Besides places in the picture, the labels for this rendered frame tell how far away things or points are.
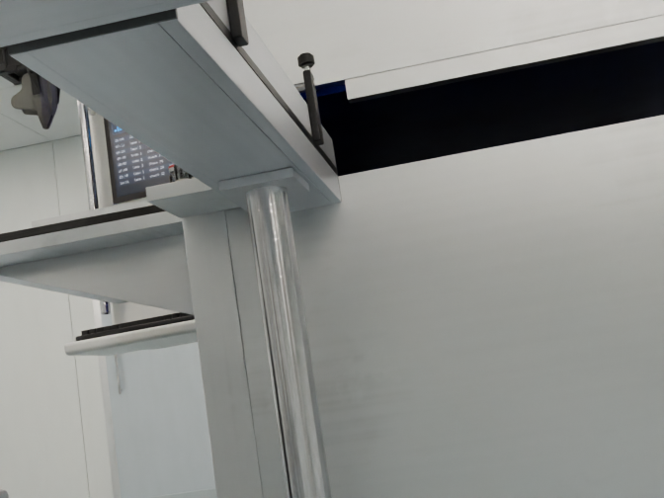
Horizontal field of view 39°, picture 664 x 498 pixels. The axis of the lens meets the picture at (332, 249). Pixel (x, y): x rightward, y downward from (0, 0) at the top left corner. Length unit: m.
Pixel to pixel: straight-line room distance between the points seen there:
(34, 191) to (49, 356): 1.32
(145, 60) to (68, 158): 7.07
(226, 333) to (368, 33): 0.47
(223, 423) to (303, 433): 0.27
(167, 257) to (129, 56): 0.78
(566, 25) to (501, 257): 0.33
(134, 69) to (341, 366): 0.65
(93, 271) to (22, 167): 6.46
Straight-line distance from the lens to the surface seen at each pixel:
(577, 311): 1.28
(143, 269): 1.48
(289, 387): 1.08
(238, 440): 1.32
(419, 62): 1.35
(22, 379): 7.75
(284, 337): 1.08
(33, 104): 1.62
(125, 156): 2.56
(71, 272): 1.53
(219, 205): 1.30
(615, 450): 1.28
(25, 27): 0.67
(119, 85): 0.78
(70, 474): 7.59
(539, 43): 1.35
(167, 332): 2.19
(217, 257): 1.34
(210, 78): 0.78
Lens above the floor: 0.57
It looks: 9 degrees up
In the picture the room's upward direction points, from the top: 9 degrees counter-clockwise
